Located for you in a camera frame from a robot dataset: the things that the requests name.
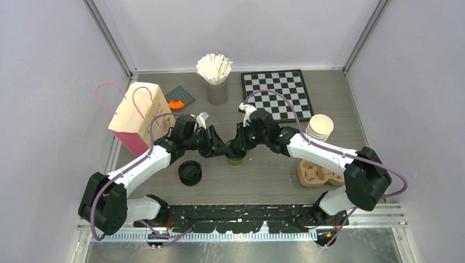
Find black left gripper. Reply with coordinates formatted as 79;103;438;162
184;125;230;159

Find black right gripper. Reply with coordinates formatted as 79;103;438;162
232;121;268;151

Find green paper cup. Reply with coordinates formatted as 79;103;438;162
228;157;243;167

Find stack of black lids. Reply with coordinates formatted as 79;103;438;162
178;161;202;186

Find stack of paper cups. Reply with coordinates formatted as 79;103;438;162
305;114;334;142

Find black coffee cup lid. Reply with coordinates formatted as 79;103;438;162
225;152;246;161

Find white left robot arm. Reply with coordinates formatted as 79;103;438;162
78;112;227;241

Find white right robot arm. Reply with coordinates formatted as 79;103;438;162
228;104;392;225

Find grey straw holder cup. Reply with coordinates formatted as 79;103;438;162
206;82;228;106

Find orange plastic piece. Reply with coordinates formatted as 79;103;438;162
168;100;186;111

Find grey lego baseplate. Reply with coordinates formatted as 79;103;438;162
165;85;195;109

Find white wrapped straws bundle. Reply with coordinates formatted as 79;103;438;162
196;54;233;86

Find brown pulp cup carrier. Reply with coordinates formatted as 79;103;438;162
297;160;345;187

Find black white chessboard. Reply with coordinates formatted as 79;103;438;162
241;69;314;123

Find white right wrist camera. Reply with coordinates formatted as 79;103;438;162
238;103;257;127

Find paper gift bag pink handles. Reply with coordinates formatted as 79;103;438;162
95;82;175;157

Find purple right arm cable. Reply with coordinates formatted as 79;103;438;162
242;89;409;248

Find aluminium frame rail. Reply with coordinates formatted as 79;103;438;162
76;225;407;243

